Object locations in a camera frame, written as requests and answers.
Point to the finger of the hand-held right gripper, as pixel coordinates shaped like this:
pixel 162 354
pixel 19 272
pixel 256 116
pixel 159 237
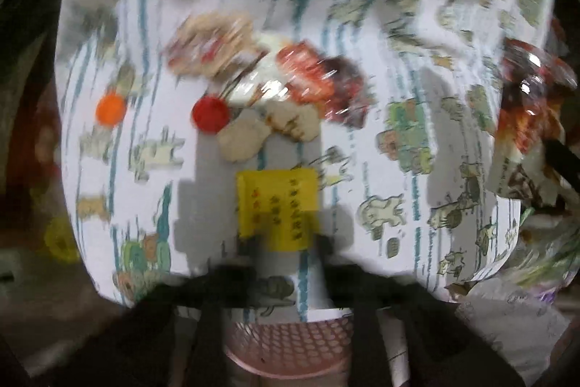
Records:
pixel 564 162

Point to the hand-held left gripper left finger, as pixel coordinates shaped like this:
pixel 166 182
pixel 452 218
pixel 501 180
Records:
pixel 235 278

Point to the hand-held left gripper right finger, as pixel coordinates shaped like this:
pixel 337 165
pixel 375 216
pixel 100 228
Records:
pixel 337 282

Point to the beige printed paper wrapper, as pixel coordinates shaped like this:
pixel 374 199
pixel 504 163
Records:
pixel 521 178

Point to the pink plastic basket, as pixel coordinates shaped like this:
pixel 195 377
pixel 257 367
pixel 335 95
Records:
pixel 290 344

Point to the red clear plastic wrapper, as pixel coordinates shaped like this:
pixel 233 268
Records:
pixel 530 92

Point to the yellow paper packet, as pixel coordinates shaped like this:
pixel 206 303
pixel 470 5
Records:
pixel 276 205

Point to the red bottle cap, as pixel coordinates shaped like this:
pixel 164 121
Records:
pixel 210 114

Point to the white printed wrapper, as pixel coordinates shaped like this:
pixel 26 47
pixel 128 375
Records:
pixel 292 119

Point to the red foil snack wrapper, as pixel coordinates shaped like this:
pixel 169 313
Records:
pixel 321 78

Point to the orange bottle cap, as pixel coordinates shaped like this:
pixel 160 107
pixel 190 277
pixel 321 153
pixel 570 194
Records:
pixel 110 108

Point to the beige snack wrapper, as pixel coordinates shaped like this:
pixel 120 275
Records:
pixel 210 47

